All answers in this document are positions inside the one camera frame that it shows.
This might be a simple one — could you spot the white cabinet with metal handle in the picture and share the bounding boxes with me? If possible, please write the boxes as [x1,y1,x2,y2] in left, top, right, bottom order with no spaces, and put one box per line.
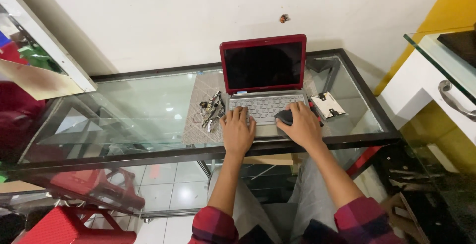
[377,48,476,148]

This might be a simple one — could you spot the grey trousers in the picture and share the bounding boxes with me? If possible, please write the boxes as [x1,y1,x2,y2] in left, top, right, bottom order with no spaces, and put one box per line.
[207,156,339,244]

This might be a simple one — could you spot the red plaid shirt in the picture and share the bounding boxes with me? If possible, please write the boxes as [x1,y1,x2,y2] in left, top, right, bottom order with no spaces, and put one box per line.
[188,196,406,244]

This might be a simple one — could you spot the person's left hand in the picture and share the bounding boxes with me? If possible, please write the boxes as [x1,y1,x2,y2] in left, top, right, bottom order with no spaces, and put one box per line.
[219,106,257,158]

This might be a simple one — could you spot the grey gridded cutting mat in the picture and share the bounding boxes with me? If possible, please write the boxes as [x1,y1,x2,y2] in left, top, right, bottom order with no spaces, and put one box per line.
[182,70,336,146]

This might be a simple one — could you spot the red laptop with grey keyboard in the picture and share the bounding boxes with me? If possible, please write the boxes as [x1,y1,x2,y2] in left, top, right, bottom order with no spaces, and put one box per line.
[219,34,310,139]

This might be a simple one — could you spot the silver hard drive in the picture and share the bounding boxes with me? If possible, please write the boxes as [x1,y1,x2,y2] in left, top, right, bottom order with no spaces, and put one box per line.
[310,92,347,120]

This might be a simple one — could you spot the white framed display cabinet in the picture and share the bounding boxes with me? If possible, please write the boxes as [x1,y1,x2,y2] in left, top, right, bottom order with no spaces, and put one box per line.
[0,0,98,101]

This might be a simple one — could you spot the red plastic stool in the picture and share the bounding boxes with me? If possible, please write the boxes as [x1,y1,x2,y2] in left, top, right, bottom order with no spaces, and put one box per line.
[49,167,146,212]
[17,205,137,244]

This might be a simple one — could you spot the black framed glass table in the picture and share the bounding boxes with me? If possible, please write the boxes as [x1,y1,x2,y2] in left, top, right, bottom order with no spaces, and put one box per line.
[0,48,402,218]

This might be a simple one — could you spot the red and black screwdriver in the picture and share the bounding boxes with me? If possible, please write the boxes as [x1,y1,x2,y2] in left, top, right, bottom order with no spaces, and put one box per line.
[308,100,324,128]

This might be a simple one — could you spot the black computer mouse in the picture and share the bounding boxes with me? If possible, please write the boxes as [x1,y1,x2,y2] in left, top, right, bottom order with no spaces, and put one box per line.
[274,109,295,126]

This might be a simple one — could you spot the glass counter top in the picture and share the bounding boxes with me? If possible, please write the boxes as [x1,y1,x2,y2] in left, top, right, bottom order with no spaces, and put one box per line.
[403,24,476,106]

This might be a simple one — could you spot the heap of small metal parts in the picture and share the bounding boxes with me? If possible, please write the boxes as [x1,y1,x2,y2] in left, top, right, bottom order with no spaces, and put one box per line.
[193,91,227,133]

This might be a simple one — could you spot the person's right hand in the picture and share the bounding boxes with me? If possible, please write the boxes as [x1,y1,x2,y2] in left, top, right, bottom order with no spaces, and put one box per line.
[276,101,324,150]

